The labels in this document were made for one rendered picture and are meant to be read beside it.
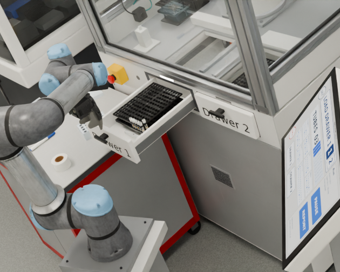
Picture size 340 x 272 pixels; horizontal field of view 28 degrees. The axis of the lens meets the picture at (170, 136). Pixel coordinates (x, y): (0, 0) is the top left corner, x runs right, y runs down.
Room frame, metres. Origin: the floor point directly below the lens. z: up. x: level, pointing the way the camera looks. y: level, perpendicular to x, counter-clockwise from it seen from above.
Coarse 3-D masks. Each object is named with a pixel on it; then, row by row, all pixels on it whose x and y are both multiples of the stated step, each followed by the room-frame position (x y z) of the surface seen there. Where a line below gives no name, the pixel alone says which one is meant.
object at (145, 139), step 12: (144, 84) 2.34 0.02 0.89; (168, 84) 2.29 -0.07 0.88; (132, 96) 2.29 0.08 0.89; (180, 108) 2.11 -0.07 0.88; (192, 108) 2.13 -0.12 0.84; (108, 120) 2.23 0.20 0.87; (168, 120) 2.07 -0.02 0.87; (120, 132) 2.17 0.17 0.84; (144, 132) 2.03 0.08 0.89; (156, 132) 2.04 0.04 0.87; (144, 144) 2.01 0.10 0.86
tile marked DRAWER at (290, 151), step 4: (292, 144) 1.52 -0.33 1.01; (288, 148) 1.53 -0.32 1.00; (292, 148) 1.51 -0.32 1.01; (288, 152) 1.52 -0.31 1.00; (292, 152) 1.49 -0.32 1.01; (288, 156) 1.50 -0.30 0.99; (292, 156) 1.48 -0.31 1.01; (288, 160) 1.48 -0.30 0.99; (292, 160) 1.46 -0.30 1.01; (288, 164) 1.47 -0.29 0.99; (292, 164) 1.44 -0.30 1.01; (288, 168) 1.45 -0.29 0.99
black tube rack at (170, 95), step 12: (156, 84) 2.30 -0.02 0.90; (144, 96) 2.25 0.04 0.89; (156, 96) 2.21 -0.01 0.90; (168, 96) 2.18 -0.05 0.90; (180, 96) 2.16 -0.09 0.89; (120, 108) 2.22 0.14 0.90; (132, 108) 2.24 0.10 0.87; (144, 108) 2.17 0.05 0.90; (156, 108) 2.13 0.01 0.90; (168, 108) 2.15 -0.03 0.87; (120, 120) 2.19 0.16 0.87; (156, 120) 2.11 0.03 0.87
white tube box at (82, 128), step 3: (102, 111) 2.42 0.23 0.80; (102, 114) 2.40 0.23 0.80; (84, 123) 2.39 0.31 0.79; (78, 126) 2.38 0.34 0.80; (81, 126) 2.37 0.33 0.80; (84, 126) 2.36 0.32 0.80; (78, 129) 2.38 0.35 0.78; (81, 129) 2.35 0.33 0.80; (84, 129) 2.35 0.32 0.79; (87, 129) 2.33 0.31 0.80; (81, 132) 2.32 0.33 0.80; (84, 132) 2.33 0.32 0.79; (87, 132) 2.31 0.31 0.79; (84, 135) 2.31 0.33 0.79; (87, 135) 2.31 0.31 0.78; (90, 135) 2.32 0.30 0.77; (87, 138) 2.31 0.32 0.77; (90, 138) 2.31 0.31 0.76
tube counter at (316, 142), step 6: (318, 132) 1.40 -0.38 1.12; (318, 138) 1.38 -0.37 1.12; (312, 144) 1.40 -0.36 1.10; (318, 144) 1.36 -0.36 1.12; (312, 150) 1.37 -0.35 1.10; (318, 150) 1.34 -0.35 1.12; (318, 156) 1.32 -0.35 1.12; (318, 162) 1.30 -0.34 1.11; (318, 168) 1.28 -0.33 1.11; (318, 174) 1.26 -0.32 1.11; (318, 180) 1.24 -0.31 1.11
